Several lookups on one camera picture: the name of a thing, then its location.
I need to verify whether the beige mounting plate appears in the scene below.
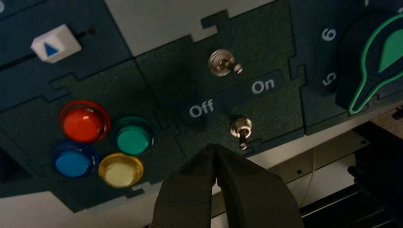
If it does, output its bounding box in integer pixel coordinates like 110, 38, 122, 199
211, 130, 371, 218

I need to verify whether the red round push button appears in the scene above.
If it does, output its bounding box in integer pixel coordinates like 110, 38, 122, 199
58, 99, 111, 144

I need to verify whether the yellow round push button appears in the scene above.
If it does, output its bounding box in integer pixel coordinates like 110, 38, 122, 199
98, 152, 144, 189

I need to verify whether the white slider knob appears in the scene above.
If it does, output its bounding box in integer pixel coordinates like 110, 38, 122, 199
30, 24, 82, 64

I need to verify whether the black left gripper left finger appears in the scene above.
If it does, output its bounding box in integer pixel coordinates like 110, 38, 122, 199
151, 144, 221, 228

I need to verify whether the dark teal grey task box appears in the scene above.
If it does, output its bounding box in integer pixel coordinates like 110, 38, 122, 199
0, 0, 403, 213

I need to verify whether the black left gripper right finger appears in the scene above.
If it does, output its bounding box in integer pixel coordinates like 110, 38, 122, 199
215, 144, 305, 228

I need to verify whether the silver metal toggle switch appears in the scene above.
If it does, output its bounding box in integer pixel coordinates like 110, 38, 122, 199
208, 48, 244, 77
230, 117, 253, 151

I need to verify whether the thin pale wire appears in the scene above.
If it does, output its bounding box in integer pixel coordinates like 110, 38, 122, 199
298, 147, 317, 209

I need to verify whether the blue round push button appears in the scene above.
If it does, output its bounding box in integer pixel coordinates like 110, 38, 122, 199
51, 141, 100, 179

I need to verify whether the black metal frame rail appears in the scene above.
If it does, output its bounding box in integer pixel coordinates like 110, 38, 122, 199
299, 184, 403, 228

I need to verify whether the green round push button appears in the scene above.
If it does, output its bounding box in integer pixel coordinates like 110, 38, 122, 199
111, 115, 155, 157

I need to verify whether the black green rotary knob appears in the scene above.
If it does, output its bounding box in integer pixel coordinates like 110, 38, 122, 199
335, 12, 403, 115

